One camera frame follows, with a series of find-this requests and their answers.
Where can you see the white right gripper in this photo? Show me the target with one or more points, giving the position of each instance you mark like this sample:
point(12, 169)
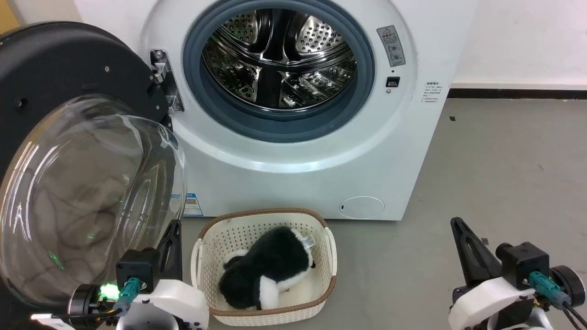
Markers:
point(481, 302)

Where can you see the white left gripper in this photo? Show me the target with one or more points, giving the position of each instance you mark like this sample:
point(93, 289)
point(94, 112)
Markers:
point(174, 305)

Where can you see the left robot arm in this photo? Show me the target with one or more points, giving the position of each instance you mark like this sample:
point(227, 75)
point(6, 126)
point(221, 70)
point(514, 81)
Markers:
point(85, 300)

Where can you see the white front-load washing machine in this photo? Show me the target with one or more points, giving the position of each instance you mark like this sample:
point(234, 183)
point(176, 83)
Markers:
point(293, 183)

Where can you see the metal door hinge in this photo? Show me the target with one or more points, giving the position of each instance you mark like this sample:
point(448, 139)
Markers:
point(169, 87)

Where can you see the black door latch slot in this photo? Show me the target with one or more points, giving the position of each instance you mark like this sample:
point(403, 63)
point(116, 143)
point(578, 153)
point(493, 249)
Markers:
point(392, 82)

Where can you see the black round glass washer door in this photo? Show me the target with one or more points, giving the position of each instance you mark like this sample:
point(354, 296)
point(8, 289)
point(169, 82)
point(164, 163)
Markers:
point(59, 68)

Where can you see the blue energy label sticker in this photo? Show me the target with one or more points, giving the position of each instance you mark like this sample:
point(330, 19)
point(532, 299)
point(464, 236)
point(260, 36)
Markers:
point(192, 205)

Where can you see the black and white plush toy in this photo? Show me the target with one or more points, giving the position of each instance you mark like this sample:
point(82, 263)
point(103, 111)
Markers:
point(270, 266)

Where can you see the round white filter cover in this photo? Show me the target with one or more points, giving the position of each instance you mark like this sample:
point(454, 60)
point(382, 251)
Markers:
point(362, 207)

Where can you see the white toy tag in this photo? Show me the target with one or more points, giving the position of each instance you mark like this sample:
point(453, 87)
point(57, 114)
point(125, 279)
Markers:
point(308, 241)

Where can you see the cream plastic laundry basket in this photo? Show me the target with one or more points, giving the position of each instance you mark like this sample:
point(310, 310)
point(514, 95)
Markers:
point(321, 275)

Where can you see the grey warning sticker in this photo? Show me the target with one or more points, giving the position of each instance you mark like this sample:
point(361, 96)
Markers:
point(391, 46)

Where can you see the stainless steel washer drum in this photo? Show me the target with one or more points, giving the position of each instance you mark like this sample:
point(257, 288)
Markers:
point(279, 55)

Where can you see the yellow wooden panel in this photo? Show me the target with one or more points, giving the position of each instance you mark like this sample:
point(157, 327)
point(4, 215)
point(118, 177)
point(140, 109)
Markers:
point(8, 16)

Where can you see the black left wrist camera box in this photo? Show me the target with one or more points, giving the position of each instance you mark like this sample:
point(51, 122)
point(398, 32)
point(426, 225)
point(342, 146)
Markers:
point(137, 268)

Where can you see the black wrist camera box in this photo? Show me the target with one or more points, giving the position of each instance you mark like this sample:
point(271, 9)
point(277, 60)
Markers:
point(137, 268)
point(523, 263)

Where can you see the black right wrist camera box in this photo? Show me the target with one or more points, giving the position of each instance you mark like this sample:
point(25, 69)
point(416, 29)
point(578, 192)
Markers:
point(523, 263)

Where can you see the black wall baseboard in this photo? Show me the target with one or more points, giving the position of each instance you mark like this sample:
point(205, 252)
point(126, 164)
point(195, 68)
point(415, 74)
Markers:
point(518, 93)

